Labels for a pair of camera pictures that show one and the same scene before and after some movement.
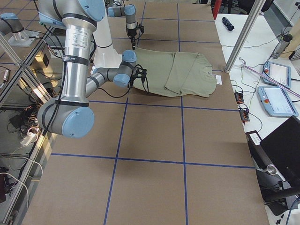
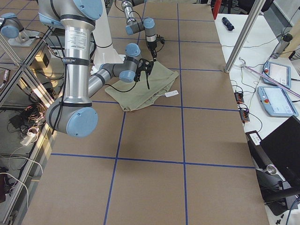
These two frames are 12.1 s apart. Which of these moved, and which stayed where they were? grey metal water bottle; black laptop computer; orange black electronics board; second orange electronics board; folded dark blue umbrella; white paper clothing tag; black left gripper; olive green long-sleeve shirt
Moved: olive green long-sleeve shirt; black left gripper; white paper clothing tag
Stayed: black laptop computer; orange black electronics board; grey metal water bottle; folded dark blue umbrella; second orange electronics board
